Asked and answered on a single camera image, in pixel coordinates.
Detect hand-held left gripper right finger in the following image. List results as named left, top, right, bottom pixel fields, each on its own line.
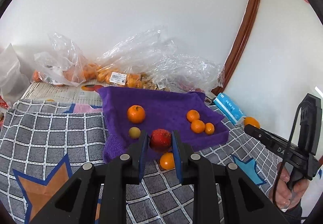
left=172, top=130, right=290, bottom=224

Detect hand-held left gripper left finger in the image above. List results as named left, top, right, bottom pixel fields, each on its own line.
left=29, top=130, right=149, bottom=224

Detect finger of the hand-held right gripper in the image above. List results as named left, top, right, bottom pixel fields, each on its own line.
left=244, top=124, right=276, bottom=149

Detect red apple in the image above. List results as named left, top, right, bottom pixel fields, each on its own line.
left=149, top=128, right=173, bottom=153

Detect purple towel covered tray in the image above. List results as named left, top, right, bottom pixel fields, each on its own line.
left=97, top=86, right=230, bottom=163

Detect person's right forearm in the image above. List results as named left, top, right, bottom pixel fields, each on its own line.
left=279, top=201, right=304, bottom=221

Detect bagged small red fruits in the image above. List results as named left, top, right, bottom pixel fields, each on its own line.
left=177, top=82, right=205, bottom=94

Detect bagged small yellow fruits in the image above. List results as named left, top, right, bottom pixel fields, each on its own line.
left=143, top=79, right=170, bottom=92

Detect person's right hand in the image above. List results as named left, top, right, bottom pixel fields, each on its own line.
left=269, top=162, right=310, bottom=211

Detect blue tissue pack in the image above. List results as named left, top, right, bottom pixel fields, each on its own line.
left=213, top=92, right=247, bottom=126

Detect orange with stem mark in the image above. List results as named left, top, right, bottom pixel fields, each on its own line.
left=127, top=105, right=146, bottom=124

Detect pile of bagged oranges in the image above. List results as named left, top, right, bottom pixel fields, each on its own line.
left=31, top=63, right=99, bottom=87
left=97, top=69, right=143, bottom=89

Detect grey checkered blanket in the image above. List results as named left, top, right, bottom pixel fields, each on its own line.
left=0, top=99, right=304, bottom=224

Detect clear plastic bag white label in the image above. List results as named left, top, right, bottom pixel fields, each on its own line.
left=141, top=25, right=193, bottom=92
left=95, top=34, right=162, bottom=89

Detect printed cardboard sheet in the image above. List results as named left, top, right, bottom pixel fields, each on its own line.
left=25, top=82, right=106, bottom=106

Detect black cable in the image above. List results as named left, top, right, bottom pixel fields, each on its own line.
left=272, top=100, right=307, bottom=219

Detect brown wooden door frame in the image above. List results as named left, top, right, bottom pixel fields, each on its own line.
left=211, top=0, right=265, bottom=96

